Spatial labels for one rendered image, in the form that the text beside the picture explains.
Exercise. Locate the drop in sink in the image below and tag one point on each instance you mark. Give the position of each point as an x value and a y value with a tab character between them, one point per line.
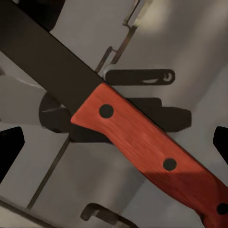
12	217

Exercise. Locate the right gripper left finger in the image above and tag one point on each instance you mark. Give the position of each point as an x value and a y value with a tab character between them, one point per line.
11	142

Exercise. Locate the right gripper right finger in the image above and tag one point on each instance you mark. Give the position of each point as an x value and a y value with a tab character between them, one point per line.
220	141

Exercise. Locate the parer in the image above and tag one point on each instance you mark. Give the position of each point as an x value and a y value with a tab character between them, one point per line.
95	105

